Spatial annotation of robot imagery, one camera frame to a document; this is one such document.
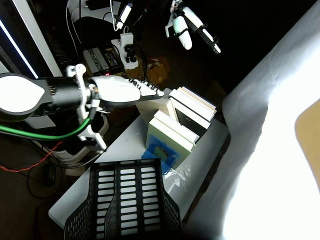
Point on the cream hardcover book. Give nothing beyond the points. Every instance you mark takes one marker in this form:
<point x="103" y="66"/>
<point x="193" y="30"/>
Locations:
<point x="152" y="110"/>

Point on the white power strip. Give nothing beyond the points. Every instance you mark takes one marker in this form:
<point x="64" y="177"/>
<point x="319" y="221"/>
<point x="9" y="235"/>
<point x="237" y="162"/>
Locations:
<point x="131" y="65"/>

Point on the black electronics box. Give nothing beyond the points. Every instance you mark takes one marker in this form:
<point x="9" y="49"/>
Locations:
<point x="112" y="60"/>

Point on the black power plug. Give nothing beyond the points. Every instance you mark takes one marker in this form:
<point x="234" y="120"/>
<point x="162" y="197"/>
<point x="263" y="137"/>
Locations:
<point x="131" y="58"/>
<point x="130" y="48"/>

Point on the silver power supply box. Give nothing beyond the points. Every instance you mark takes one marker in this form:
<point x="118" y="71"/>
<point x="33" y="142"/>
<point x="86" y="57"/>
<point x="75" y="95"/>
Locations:
<point x="93" y="60"/>

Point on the brown cardboard box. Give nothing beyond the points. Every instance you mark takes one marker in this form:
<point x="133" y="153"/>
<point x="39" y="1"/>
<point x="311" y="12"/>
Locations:
<point x="155" y="72"/>

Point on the white charger adapter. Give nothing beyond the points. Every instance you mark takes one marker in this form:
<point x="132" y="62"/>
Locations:
<point x="126" y="38"/>

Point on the blue metal bookend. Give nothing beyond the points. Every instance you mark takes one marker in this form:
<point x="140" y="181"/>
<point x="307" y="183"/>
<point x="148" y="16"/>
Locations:
<point x="150" y="142"/>

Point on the black book with grey label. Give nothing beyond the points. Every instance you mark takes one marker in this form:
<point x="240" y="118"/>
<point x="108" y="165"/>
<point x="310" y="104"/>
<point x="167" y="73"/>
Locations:
<point x="175" y="126"/>

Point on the white USB dongle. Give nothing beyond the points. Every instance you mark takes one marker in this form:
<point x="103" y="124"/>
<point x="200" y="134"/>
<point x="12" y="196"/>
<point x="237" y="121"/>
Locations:
<point x="125" y="13"/>

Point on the white plastic bin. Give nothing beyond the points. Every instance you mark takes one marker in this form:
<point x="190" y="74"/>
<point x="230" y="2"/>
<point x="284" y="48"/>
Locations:
<point x="72" y="156"/>

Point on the white curved stand base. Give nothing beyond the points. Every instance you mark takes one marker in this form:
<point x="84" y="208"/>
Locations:
<point x="90" y="12"/>

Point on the black Let It Be book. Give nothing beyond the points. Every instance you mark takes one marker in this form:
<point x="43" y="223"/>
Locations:
<point x="190" y="122"/>

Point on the pale yellow book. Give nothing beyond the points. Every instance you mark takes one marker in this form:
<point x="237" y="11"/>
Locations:
<point x="200" y="102"/>

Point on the white Fashion India book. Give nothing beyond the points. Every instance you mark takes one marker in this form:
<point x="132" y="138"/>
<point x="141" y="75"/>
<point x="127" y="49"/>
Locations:
<point x="200" y="110"/>

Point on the pale green book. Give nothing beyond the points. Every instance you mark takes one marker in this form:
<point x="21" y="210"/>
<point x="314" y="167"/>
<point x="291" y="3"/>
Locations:
<point x="183" y="153"/>

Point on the white panel with light strip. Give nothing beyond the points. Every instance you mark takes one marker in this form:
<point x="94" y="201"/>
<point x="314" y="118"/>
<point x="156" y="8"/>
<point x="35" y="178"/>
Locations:
<point x="36" y="32"/>

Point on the clear plastic film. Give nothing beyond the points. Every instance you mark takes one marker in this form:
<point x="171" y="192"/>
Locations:
<point x="175" y="177"/>

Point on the black plastic file rack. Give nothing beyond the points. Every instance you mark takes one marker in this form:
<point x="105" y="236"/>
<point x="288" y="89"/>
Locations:
<point x="138" y="200"/>

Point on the white cloth backdrop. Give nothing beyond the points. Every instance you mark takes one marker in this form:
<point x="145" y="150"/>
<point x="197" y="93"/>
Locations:
<point x="250" y="125"/>

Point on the tan board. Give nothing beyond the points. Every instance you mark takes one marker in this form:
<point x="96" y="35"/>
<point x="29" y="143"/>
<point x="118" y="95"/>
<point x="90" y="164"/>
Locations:
<point x="310" y="140"/>

